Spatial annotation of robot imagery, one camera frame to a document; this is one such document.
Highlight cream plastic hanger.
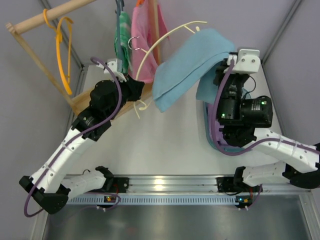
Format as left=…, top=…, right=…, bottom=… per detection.
left=127, top=21, right=208, bottom=119

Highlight grey blue hanger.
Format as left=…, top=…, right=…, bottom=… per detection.
left=115, top=0, right=125, bottom=73

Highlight orange hanger with pink garment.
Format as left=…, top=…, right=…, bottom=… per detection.
left=135, top=0, right=145, bottom=7

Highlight pink shirt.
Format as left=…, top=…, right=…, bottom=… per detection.
left=130, top=0, right=159, bottom=84

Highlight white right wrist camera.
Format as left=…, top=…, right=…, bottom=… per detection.
left=226, top=47, right=261, bottom=75

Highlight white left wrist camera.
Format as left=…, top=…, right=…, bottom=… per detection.
left=97, top=58, right=127, bottom=83

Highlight teal plastic basket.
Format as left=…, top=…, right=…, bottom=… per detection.
left=202, top=86, right=252, bottom=153

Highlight perforated cable duct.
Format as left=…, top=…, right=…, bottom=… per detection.
left=67, top=194, right=252, bottom=206

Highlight wooden clothes rack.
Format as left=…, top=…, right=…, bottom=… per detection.
left=5, top=0, right=164, bottom=116

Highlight purple cloth in basket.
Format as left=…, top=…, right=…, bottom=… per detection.
left=205, top=103, right=228, bottom=149

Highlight aluminium mounting rail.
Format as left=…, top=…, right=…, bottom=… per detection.
left=62, top=174, right=311, bottom=194

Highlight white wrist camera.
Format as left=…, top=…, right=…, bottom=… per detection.
left=226, top=47, right=261, bottom=75
left=97, top=58, right=127, bottom=83

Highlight light blue trousers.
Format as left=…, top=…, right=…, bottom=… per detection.
left=152, top=28, right=235, bottom=113

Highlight green white patterned garment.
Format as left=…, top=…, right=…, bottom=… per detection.
left=114, top=11, right=132, bottom=74

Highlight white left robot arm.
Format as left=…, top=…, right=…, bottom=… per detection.
left=19, top=78, right=145, bottom=218

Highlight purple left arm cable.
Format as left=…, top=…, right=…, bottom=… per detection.
left=23, top=56, right=123, bottom=219

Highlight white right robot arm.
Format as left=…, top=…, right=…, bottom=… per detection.
left=212, top=59, right=320, bottom=190

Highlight orange plastic hanger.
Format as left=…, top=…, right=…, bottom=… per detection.
left=42, top=8, right=74, bottom=95

